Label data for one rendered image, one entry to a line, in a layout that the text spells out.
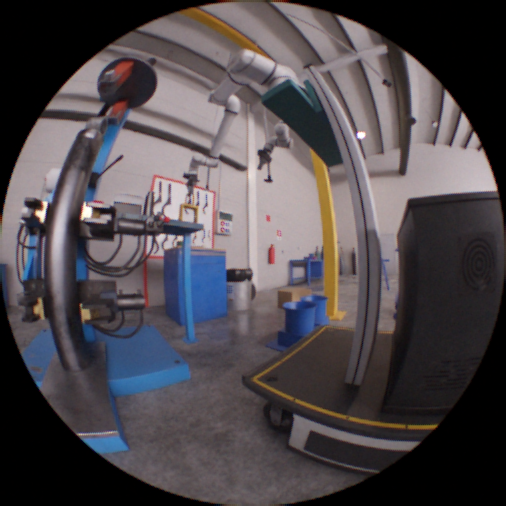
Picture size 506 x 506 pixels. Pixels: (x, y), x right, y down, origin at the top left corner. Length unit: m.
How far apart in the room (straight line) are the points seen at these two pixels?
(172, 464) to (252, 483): 0.28
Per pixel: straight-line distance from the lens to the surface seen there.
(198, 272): 2.08
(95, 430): 0.79
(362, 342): 0.55
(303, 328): 1.39
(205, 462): 0.79
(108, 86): 1.40
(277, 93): 0.74
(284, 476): 0.75
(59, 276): 0.98
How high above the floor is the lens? 0.72
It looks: 4 degrees up
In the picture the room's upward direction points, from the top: 1 degrees counter-clockwise
